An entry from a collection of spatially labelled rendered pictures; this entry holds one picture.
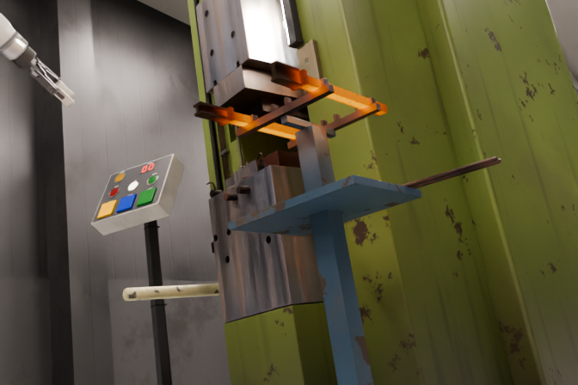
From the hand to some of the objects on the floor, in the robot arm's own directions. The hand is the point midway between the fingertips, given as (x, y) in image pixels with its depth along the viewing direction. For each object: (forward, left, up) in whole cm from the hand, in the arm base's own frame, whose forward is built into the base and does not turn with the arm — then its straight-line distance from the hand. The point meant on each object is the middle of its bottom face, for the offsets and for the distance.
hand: (64, 94), depth 213 cm
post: (+50, +18, -132) cm, 142 cm away
